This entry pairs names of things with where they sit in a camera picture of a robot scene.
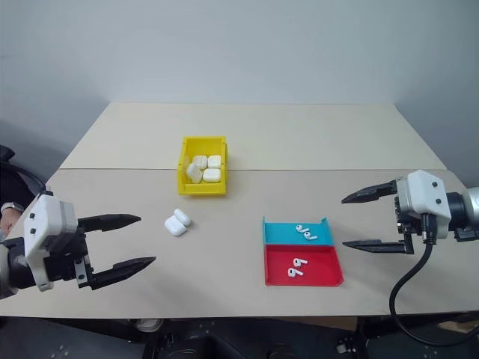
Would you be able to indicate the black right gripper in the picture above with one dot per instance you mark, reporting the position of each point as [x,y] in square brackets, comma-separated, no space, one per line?
[408,222]

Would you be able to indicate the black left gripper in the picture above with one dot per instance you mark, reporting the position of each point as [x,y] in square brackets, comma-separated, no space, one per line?
[69,261]

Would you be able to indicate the white charging case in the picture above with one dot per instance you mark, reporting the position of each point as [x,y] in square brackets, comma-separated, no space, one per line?
[212,175]
[200,160]
[194,172]
[214,161]
[174,225]

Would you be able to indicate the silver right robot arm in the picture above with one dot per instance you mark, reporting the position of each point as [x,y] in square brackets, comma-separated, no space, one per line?
[466,209]

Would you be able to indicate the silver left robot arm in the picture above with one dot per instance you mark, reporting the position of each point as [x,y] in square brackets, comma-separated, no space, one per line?
[15,267]

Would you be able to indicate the yellow plastic bin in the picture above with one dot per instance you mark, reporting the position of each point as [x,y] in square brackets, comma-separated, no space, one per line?
[182,187]

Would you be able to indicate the white closed charging case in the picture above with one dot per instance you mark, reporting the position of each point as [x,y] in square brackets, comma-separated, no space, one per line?
[212,175]
[200,160]
[214,161]
[194,172]

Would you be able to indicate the bystander bare hand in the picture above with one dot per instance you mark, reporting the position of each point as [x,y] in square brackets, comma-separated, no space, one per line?
[8,221]

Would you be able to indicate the white round object under table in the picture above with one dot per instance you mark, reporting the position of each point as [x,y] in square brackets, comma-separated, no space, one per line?
[149,324]

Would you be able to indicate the blue plastic tray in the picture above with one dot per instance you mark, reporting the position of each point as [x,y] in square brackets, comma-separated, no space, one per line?
[277,233]

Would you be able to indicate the red plastic tray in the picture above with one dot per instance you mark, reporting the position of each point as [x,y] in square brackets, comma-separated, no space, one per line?
[277,267]

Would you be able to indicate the silver wristwatch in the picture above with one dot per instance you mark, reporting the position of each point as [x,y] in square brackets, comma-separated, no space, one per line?
[7,207]

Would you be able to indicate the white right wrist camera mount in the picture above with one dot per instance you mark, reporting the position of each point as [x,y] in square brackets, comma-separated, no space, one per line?
[430,198]

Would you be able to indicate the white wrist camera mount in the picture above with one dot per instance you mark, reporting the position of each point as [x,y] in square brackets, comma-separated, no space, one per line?
[430,198]
[45,220]

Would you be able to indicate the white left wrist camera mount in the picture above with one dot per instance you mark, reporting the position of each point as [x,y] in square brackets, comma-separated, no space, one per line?
[45,220]

